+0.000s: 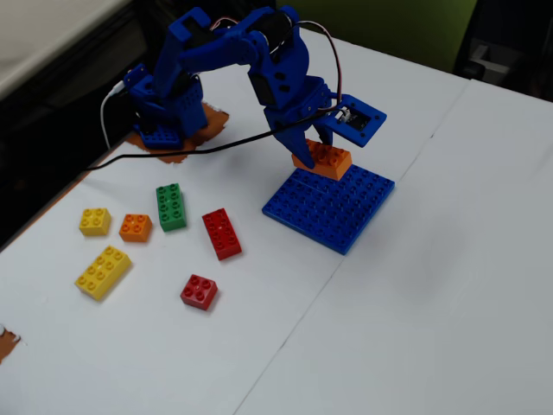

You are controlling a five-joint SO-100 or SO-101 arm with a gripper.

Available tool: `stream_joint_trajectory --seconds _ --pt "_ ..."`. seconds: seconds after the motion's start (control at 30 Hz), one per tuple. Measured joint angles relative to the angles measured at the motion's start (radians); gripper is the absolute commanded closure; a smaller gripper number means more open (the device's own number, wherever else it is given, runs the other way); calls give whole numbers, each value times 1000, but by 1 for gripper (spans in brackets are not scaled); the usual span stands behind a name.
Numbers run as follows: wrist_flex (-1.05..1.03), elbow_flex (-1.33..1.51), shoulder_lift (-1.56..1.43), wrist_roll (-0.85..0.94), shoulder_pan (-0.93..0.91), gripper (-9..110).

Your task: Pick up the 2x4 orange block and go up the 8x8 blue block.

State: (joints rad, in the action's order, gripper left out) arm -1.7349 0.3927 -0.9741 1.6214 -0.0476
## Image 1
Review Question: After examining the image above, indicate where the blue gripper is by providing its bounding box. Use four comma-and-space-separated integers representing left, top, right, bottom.
263, 76, 341, 170

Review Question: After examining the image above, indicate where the orange 2x4 toy brick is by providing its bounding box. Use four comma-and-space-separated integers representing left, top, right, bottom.
291, 137, 353, 182

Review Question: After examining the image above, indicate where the blue 8x8 brick plate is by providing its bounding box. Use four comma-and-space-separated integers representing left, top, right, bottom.
261, 166, 397, 256

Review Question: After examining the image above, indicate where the white table cover sheet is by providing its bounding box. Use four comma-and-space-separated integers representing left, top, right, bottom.
0, 16, 470, 415
235, 80, 553, 415

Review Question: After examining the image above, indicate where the green upholstered panel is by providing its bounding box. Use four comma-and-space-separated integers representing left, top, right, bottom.
276, 0, 479, 74

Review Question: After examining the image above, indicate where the red 2x4 toy brick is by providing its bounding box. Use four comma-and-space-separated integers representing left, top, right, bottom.
201, 207, 243, 261

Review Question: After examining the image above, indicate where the green 2x4 toy brick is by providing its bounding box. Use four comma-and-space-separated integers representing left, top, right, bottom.
155, 182, 188, 233

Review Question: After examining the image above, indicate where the red 2x2 toy brick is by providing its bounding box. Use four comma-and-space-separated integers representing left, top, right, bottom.
180, 273, 219, 312

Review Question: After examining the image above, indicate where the orange 2x2 toy brick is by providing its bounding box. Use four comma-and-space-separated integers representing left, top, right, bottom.
118, 213, 153, 243

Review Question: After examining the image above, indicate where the yellow 2x2 toy brick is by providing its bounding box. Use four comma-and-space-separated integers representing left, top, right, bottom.
78, 207, 112, 237

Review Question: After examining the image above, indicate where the yellow 2x4 toy brick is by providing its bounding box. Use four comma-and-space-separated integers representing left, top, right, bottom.
74, 245, 133, 303

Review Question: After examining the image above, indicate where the white desk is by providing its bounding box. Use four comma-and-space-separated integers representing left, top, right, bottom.
0, 0, 130, 100

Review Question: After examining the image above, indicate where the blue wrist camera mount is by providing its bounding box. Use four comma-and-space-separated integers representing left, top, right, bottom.
319, 93, 388, 149

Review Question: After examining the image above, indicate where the thin servo wire bundle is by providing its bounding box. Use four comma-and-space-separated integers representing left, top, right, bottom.
210, 16, 243, 32
270, 19, 346, 126

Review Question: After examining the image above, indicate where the black camera cable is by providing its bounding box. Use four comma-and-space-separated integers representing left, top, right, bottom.
86, 107, 340, 172

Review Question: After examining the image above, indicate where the grey chair bracket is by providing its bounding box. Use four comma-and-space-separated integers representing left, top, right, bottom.
470, 41, 512, 75

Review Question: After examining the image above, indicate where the white power cable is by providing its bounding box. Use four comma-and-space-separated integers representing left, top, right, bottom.
99, 81, 129, 148

